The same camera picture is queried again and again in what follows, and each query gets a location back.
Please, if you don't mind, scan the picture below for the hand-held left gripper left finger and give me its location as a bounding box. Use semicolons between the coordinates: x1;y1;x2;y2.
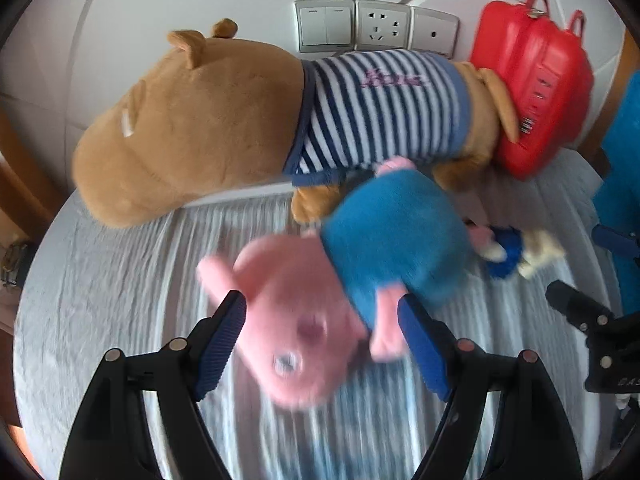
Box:
59;290;248;480

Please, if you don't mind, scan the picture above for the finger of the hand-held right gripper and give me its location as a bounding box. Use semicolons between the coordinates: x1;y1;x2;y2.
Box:
591;223;640;262
545;279;616;334

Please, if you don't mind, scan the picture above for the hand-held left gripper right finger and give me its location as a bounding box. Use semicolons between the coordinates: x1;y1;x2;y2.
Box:
397;294;583;480

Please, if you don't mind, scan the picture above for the pink pig plush blue shirt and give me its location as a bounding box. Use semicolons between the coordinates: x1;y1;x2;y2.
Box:
196;156;473;408

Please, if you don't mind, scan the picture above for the blue plastic crate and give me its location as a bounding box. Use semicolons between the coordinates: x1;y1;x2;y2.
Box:
592;67;640;321

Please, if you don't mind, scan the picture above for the small white dog toy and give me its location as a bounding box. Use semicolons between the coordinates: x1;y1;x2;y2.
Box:
517;230;567;279

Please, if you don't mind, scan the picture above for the small blue toy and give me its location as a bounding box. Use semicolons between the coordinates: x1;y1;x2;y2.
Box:
487;226;526;280

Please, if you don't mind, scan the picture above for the red toy suitcase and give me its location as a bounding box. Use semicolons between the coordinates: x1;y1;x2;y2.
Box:
469;0;595;181

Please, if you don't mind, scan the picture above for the brown plush in striped shirt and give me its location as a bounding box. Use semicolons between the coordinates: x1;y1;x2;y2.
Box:
71;18;521;228

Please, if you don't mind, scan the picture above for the dark small box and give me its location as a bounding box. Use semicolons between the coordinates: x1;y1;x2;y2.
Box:
0;242;33;286

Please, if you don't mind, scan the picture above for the wooden wall trim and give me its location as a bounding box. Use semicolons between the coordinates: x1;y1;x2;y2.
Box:
0;110;66;246

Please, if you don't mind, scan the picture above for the white wall single-hole socket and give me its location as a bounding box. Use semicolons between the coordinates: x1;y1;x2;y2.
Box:
410;6;460;58

